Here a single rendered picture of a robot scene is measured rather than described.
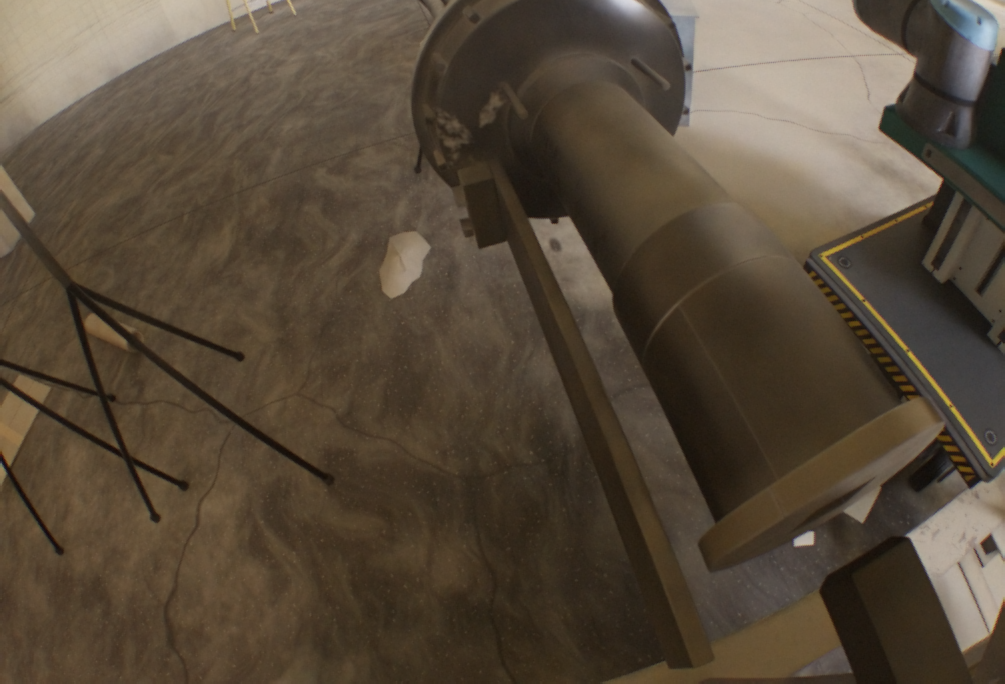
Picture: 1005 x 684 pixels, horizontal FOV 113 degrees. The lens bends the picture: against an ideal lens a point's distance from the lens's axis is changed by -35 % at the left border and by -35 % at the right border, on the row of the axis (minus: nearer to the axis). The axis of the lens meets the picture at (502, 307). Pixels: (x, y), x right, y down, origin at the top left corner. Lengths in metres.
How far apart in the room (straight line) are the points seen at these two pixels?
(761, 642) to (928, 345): 0.72
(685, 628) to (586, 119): 0.34
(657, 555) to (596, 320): 1.25
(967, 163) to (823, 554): 0.88
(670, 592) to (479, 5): 0.46
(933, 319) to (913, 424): 1.12
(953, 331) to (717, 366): 1.14
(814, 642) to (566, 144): 0.94
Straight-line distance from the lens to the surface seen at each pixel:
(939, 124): 1.11
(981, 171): 1.11
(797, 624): 1.04
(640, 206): 0.31
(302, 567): 1.36
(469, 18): 0.45
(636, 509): 0.28
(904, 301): 1.33
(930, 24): 1.10
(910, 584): 0.26
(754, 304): 0.25
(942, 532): 1.25
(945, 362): 1.27
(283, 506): 1.44
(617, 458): 0.29
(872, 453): 0.21
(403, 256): 1.75
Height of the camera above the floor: 1.16
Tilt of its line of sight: 48 degrees down
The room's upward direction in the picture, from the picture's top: 13 degrees counter-clockwise
